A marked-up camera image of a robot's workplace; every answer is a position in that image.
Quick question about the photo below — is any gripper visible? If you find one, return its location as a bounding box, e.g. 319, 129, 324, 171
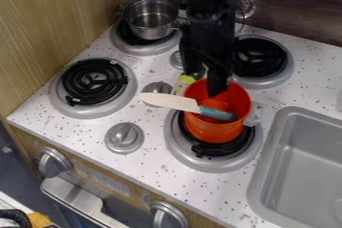
177, 14, 238, 98

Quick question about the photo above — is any orange pot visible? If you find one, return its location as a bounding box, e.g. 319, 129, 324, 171
181, 78, 264, 145

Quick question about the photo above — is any silver pot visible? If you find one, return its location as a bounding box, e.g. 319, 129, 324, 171
116, 0, 185, 42

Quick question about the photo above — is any yellow green toy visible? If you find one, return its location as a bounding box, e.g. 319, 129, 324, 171
173, 66, 209, 96

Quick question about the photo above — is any toy stove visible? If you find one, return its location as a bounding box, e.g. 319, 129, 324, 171
46, 17, 297, 175

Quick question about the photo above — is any toy sink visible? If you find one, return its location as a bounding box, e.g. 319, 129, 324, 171
245, 105, 342, 228

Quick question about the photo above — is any toy knife with blue handle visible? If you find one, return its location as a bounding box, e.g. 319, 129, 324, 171
136, 91, 240, 123

